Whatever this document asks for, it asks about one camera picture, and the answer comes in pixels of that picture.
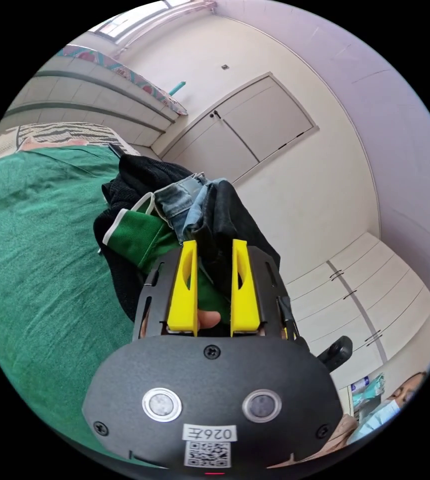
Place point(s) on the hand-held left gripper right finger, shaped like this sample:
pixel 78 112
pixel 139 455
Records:
pixel 245 307

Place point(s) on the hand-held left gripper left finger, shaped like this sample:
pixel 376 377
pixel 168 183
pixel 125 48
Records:
pixel 181 300

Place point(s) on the person's left hand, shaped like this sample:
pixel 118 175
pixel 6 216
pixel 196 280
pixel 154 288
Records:
pixel 209 318

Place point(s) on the pile of clothes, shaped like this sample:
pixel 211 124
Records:
pixel 140 232

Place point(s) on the white wardrobe with many doors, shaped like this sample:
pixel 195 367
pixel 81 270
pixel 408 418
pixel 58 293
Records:
pixel 368 300

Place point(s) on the bed with green quilt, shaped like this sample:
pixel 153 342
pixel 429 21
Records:
pixel 42 243

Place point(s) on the person's body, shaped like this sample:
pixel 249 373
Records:
pixel 380 420

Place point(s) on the white two-door cupboard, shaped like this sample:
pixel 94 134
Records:
pixel 245 123

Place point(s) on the zebra striped pillow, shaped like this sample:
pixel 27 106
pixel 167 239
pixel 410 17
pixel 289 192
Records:
pixel 68 131

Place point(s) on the pink teal printed cloth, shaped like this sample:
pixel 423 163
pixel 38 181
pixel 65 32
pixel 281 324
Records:
pixel 132 77

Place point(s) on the window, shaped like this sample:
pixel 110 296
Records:
pixel 151 18

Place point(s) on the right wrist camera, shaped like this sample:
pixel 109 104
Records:
pixel 335 352

